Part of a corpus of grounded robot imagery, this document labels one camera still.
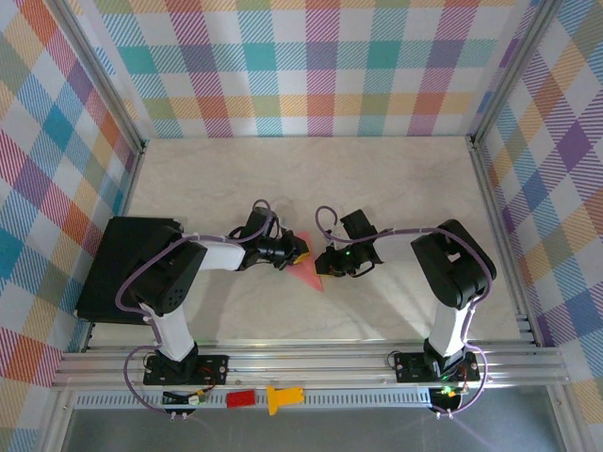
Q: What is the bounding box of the pink paper sheet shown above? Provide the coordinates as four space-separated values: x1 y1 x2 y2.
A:
286 230 326 294

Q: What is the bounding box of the yellow plastic part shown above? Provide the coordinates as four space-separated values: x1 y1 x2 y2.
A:
266 384 305 418

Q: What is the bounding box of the red plastic block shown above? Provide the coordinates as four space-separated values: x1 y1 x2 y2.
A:
225 389 257 409

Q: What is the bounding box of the large black box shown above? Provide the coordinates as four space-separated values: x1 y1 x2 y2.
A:
75 216 186 325

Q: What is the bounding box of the small lit circuit board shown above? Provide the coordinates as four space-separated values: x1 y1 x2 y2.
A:
435 383 468 400

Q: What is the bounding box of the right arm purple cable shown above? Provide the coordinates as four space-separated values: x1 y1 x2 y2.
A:
314 205 497 418

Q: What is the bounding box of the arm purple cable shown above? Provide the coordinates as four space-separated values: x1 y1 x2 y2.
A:
314 205 497 418
116 200 280 419

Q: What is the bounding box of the wide aluminium frame rail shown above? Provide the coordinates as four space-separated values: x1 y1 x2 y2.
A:
50 346 571 390

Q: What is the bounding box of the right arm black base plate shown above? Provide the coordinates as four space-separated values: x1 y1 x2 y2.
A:
393 351 481 383

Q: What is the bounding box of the slotted grey cable tray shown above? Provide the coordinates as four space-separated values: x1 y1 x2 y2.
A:
74 388 433 410

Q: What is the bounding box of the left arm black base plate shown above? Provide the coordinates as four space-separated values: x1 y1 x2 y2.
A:
142 353 231 387

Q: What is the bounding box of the aluminium side rail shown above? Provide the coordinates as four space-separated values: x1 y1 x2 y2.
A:
468 136 543 349
80 140 148 354

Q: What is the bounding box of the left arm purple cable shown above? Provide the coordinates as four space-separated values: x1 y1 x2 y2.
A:
116 200 280 419

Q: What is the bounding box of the black round cable mount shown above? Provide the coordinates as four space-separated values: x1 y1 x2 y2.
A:
431 394 465 418

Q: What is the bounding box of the aluminium corner post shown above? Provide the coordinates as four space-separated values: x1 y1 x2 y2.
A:
46 0 148 155
465 0 562 148

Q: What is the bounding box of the aluminium frame leg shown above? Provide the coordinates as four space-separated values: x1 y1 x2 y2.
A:
40 389 79 452
546 385 580 452

